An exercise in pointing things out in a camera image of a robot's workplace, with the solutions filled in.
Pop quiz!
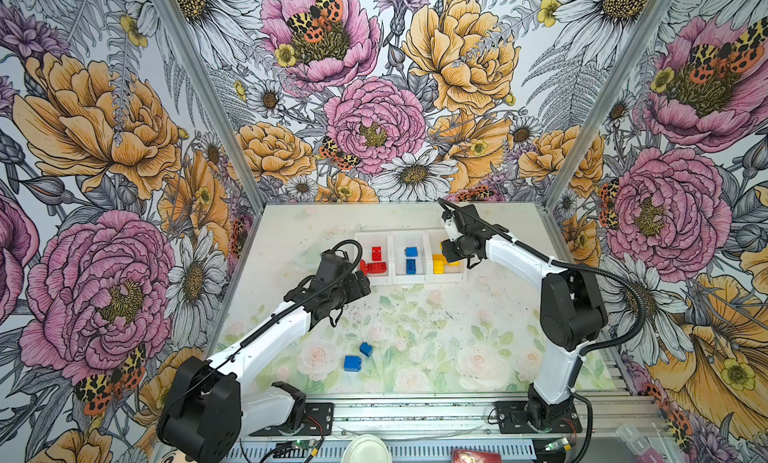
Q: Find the yellow lego small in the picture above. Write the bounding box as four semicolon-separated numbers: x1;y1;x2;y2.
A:
432;254;446;275

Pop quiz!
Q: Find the red lego long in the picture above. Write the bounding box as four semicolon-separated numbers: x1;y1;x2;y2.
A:
367;261;388;275

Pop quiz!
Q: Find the white three-compartment tray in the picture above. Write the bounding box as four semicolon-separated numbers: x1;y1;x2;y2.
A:
355;228;468;286

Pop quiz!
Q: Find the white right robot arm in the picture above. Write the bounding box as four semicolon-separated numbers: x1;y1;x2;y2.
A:
438;198;647;432

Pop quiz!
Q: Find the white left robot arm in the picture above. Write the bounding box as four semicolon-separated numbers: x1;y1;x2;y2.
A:
156;241;371;462

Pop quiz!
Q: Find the green circuit board left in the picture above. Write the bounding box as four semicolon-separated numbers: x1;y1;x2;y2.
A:
275;439;319;453

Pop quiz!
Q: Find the green circuit board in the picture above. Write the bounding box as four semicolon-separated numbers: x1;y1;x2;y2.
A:
275;439;319;453
544;437;572;452

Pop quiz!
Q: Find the white round cup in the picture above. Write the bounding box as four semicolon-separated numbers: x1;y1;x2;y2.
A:
341;434;393;463

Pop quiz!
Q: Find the red packet at bottom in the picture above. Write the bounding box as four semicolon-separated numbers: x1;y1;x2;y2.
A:
451;449;502;463

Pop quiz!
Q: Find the green circuit board right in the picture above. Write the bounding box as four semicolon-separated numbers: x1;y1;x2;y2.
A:
544;437;572;452

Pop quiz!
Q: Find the clear plastic bottle pink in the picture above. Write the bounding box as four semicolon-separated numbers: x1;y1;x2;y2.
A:
615;424;665;463

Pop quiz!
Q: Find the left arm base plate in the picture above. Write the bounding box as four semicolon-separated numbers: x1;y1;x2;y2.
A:
250;402;335;437

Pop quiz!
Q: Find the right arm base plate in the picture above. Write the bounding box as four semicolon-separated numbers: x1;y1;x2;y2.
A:
494;400;582;435

